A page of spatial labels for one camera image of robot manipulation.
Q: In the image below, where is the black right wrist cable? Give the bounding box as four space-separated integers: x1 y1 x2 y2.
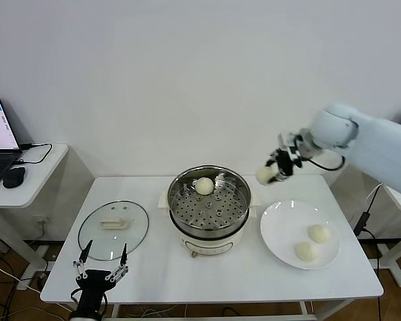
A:
307 155 347 171

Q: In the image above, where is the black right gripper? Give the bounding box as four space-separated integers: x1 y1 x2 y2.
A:
265 150 303 185

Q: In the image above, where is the black laptop charger cable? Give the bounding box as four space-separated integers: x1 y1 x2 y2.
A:
13 142 53 165

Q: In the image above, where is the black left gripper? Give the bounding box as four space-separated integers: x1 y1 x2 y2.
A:
72 240 130 310

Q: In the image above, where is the white round plate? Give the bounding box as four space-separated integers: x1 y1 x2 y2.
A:
259 199 341 270

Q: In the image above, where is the black power adapter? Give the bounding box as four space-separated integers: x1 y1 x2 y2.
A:
353 211 372 235

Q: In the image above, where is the white floor power strip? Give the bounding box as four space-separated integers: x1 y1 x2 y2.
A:
35 245 58 262

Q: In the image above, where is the white steamed baozi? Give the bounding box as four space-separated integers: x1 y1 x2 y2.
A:
294 241 321 261
307 224 331 243
255 166 275 187
195 177 215 195

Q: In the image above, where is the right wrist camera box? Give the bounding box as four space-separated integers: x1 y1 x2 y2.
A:
279 132 303 156

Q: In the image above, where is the black computer mouse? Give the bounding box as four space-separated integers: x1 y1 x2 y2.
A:
3 166 27 189

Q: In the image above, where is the white electric cooker pot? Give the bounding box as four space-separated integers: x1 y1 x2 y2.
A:
158 189 262 259

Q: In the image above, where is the black adapter cable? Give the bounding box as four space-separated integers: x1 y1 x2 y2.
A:
360 229 387 278

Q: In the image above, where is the stainless steel steamer basket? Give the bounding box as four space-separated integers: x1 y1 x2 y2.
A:
168 164 252 237

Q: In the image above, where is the glass lid white handle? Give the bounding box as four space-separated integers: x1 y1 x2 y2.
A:
77 199 150 261

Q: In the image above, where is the white floor cable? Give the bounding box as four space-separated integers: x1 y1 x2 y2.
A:
0 257 43 295

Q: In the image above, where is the white charging cable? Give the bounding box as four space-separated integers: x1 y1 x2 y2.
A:
366 183 385 212

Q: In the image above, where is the open laptop white screen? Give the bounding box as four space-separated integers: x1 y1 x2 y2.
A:
0 96 23 197

